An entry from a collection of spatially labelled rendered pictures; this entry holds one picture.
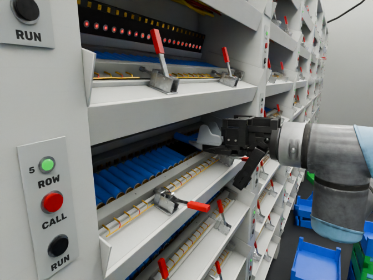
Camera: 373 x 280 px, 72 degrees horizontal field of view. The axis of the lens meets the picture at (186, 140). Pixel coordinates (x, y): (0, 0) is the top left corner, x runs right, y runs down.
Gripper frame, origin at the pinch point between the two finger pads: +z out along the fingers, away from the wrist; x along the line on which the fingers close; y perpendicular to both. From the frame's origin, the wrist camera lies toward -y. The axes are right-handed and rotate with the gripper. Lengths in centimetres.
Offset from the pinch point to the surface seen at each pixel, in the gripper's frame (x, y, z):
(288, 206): -145, -83, -1
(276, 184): -90, -44, -2
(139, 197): 26.1, -2.4, -4.3
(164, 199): 23.1, -3.6, -6.8
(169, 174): 16.8, -1.9, -3.5
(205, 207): 22.5, -3.4, -14.1
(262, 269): -66, -83, -2
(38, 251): 44.4, 1.6, -9.6
